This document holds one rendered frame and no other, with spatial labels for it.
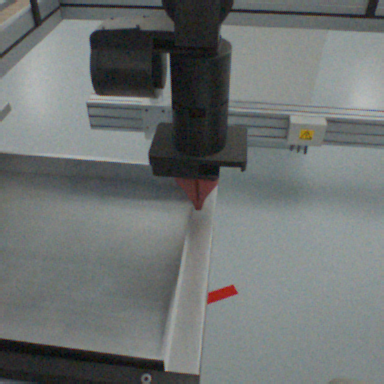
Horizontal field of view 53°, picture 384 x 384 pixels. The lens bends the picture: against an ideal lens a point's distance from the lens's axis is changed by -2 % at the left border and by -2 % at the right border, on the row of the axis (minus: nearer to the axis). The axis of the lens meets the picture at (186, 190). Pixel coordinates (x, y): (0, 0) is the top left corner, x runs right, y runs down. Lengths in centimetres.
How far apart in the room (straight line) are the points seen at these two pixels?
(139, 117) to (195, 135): 105
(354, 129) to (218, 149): 109
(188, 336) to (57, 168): 30
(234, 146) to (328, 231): 138
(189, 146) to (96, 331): 20
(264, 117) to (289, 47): 60
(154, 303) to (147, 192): 17
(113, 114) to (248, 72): 78
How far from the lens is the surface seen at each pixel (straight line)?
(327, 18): 125
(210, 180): 41
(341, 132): 147
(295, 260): 162
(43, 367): 38
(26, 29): 111
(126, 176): 54
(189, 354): 39
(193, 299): 42
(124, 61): 36
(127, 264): 44
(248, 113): 137
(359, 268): 168
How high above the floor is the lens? 123
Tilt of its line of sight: 42 degrees down
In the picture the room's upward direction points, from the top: straight up
